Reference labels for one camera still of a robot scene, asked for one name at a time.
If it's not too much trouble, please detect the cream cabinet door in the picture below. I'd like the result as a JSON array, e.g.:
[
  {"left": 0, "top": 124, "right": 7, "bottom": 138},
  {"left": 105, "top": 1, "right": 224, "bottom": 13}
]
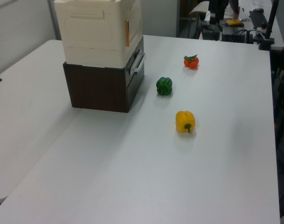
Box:
[{"left": 125, "top": 1, "right": 144, "bottom": 55}]

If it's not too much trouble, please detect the cream plastic cabinet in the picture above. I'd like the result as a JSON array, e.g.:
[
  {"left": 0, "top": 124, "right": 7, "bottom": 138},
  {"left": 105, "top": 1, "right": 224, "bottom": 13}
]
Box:
[{"left": 53, "top": 0, "right": 144, "bottom": 69}]

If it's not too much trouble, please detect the green bell pepper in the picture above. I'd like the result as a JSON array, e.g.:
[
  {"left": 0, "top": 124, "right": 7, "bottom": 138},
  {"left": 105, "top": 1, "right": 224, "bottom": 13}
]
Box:
[{"left": 156, "top": 76, "right": 173, "bottom": 96}]

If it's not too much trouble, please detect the yellow bell pepper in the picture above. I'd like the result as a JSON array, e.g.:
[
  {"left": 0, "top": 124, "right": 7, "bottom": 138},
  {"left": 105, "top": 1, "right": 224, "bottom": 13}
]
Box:
[{"left": 175, "top": 110, "right": 196, "bottom": 134}]

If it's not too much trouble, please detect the dark brown drawer box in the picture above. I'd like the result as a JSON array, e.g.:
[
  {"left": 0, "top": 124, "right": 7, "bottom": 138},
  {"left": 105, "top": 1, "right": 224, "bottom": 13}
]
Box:
[{"left": 62, "top": 36, "right": 146, "bottom": 114}]

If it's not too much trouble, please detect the orange fruit cluster with leaves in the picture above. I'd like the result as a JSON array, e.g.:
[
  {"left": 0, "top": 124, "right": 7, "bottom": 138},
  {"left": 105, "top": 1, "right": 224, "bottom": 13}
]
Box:
[{"left": 183, "top": 54, "right": 200, "bottom": 70}]

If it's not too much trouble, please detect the dark green equipment box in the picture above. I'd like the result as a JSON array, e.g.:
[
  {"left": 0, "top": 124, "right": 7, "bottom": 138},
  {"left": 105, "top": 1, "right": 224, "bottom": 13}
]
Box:
[{"left": 201, "top": 21, "right": 221, "bottom": 42}]

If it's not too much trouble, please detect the white chair back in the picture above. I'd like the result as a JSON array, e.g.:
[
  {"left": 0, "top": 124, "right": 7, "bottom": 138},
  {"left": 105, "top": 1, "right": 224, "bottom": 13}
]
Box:
[{"left": 189, "top": 1, "right": 210, "bottom": 22}]

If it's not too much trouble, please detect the black equipment box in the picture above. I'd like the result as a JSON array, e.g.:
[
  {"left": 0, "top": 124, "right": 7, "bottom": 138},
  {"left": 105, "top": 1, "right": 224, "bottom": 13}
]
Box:
[{"left": 222, "top": 25, "right": 252, "bottom": 44}]

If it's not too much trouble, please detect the yellow sponge block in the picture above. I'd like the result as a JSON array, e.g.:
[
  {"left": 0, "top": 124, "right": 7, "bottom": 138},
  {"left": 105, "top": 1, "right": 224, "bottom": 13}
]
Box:
[{"left": 226, "top": 19, "right": 242, "bottom": 27}]

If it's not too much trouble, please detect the person arm dark sleeve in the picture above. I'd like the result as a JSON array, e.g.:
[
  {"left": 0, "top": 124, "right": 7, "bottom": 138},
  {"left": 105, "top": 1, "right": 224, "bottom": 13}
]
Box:
[{"left": 228, "top": 0, "right": 241, "bottom": 21}]

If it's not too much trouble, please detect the black pole clamp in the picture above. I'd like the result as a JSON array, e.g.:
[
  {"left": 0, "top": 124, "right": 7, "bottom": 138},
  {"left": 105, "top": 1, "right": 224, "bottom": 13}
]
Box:
[{"left": 258, "top": 38, "right": 276, "bottom": 50}]

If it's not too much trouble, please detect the black keyboard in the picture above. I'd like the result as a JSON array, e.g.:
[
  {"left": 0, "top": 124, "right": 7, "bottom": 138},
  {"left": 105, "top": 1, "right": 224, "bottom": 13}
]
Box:
[{"left": 249, "top": 10, "right": 269, "bottom": 30}]

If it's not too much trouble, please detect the black pole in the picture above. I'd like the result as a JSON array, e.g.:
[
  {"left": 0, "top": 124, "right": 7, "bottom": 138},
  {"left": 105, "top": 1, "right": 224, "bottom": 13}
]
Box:
[{"left": 264, "top": 0, "right": 279, "bottom": 42}]

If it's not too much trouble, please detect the white drawer handle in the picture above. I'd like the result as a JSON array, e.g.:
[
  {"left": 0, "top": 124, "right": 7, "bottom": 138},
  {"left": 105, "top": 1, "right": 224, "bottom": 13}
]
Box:
[{"left": 128, "top": 51, "right": 146, "bottom": 73}]

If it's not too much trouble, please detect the copper door handle strip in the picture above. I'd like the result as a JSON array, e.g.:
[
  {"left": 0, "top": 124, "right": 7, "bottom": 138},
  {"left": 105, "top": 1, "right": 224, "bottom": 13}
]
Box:
[{"left": 125, "top": 19, "right": 131, "bottom": 47}]

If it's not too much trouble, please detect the grey partition post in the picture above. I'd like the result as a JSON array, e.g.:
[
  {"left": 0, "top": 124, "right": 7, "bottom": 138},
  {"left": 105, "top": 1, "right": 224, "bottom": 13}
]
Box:
[{"left": 47, "top": 0, "right": 62, "bottom": 41}]

